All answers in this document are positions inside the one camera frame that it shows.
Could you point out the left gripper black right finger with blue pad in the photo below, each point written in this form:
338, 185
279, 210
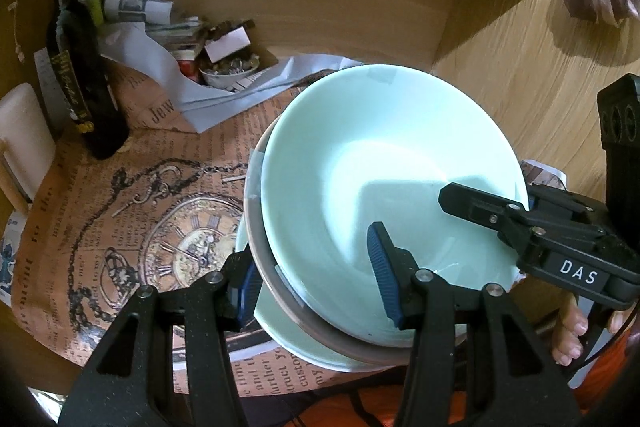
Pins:
512, 379

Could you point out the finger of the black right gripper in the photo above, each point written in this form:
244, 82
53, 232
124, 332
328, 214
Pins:
505, 217

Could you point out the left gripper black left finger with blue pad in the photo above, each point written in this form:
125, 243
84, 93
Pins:
128, 378

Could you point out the grey brown-rimmed plate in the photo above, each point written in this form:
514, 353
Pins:
287, 299

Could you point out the light green plate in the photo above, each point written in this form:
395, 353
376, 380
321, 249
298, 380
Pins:
276, 323

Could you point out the light green bowl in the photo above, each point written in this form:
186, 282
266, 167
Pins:
377, 143

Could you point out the person's right hand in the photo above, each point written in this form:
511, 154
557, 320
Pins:
572, 324

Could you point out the red car picture magazine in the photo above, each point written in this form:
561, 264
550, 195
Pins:
537, 173

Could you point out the Stitch sticker paper sheet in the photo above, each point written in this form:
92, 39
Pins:
10, 242

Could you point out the vintage newspaper print mat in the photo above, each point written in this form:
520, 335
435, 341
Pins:
163, 212

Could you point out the white curled paper sheet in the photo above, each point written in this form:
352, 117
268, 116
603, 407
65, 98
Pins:
220, 97

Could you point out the small bowl of trinkets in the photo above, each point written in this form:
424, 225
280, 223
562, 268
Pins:
230, 69

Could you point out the white card in clip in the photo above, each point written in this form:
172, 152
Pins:
235, 40

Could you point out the dark wine bottle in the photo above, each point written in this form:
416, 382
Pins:
80, 70

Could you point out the stack of papers and photos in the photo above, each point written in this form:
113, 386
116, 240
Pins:
184, 37

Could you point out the white jug with beige handle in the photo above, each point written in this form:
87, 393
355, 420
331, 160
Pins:
27, 147

